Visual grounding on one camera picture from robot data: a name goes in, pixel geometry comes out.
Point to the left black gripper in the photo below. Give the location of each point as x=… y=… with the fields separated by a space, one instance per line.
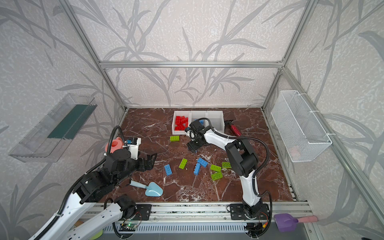
x=144 y=162

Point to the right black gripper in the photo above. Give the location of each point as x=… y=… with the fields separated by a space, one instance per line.
x=195 y=142

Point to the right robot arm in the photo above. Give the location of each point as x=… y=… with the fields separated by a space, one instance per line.
x=241 y=155

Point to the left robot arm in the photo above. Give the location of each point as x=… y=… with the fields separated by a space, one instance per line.
x=91 y=187

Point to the white middle bin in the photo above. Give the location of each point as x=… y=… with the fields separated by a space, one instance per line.
x=195 y=115

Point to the pink watering can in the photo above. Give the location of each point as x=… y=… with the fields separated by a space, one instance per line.
x=117 y=144

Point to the green lego top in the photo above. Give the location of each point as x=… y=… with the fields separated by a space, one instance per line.
x=174 y=138

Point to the white right bin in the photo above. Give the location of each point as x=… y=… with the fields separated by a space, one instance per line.
x=217 y=120

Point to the green lego centre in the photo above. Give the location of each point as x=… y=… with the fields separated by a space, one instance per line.
x=183 y=163

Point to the blue lego centre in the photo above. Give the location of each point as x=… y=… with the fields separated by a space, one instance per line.
x=202 y=162

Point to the green lego lower middle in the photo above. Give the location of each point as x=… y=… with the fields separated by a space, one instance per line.
x=215 y=168

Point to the blue lego upright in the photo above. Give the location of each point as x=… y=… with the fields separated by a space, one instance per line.
x=197 y=169

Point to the light blue toy shovel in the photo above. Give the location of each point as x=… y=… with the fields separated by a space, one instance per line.
x=152 y=189

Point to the green lego right flat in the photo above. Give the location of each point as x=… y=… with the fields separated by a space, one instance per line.
x=226 y=165

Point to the blue lego lower left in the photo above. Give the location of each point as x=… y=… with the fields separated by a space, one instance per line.
x=168 y=170

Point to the green lego bottom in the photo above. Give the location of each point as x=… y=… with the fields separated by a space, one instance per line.
x=216 y=176

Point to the electronics board left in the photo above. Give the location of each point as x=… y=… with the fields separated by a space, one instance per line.
x=129 y=227

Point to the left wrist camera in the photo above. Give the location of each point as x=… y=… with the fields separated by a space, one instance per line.
x=132 y=144

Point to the green spatula wooden handle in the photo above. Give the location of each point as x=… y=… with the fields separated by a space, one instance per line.
x=97 y=235

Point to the clear plastic wall tray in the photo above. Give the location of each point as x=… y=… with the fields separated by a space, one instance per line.
x=49 y=139

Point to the white wire basket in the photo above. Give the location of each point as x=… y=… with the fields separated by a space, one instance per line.
x=302 y=133

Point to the purple scoop pink handle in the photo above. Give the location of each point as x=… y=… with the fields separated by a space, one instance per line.
x=287 y=223

